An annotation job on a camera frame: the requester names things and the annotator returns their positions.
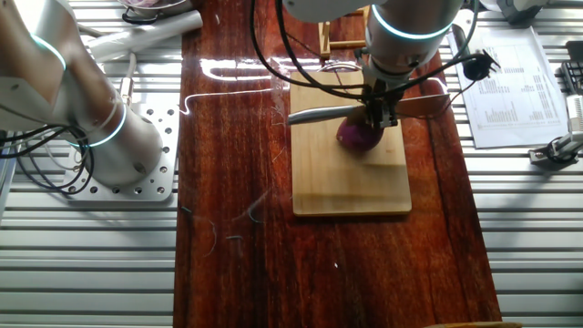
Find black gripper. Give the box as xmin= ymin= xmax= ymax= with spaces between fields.
xmin=363 ymin=77 xmax=405 ymax=130

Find purple onion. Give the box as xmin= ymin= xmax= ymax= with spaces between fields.
xmin=335 ymin=116 xmax=384 ymax=153

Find steel cleaver knife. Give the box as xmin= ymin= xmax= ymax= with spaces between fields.
xmin=287 ymin=93 xmax=452 ymax=127

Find bamboo cutting board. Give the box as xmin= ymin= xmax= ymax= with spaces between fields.
xmin=289 ymin=63 xmax=414 ymax=218

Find wooden knife rack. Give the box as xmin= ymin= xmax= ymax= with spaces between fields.
xmin=318 ymin=5 xmax=371 ymax=59

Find printed paper sheet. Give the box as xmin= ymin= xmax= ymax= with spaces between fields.
xmin=448 ymin=26 xmax=570 ymax=150

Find glossy wood-grain table mat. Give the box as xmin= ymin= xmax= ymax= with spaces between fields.
xmin=172 ymin=0 xmax=502 ymax=328

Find white plastic roll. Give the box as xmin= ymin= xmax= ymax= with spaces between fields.
xmin=86 ymin=9 xmax=204 ymax=64

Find thick black gripper cable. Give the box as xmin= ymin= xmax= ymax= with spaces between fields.
xmin=249 ymin=0 xmax=373 ymax=99

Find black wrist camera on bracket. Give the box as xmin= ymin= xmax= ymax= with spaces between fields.
xmin=451 ymin=22 xmax=502 ymax=82

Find grey metal mount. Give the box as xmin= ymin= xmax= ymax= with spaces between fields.
xmin=495 ymin=0 xmax=550 ymax=25

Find silver bar-shaped camera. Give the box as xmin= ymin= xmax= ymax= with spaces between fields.
xmin=564 ymin=93 xmax=583 ymax=134

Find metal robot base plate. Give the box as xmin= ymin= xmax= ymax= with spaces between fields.
xmin=61 ymin=102 xmax=181 ymax=204

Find steel bowl with black handles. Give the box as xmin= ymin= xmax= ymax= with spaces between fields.
xmin=116 ymin=0 xmax=192 ymax=25

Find grey cable with metal connector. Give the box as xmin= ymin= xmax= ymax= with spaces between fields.
xmin=118 ymin=52 xmax=138 ymax=108

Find black looped robot cables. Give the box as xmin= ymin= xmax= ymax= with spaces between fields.
xmin=0 ymin=123 xmax=96 ymax=196

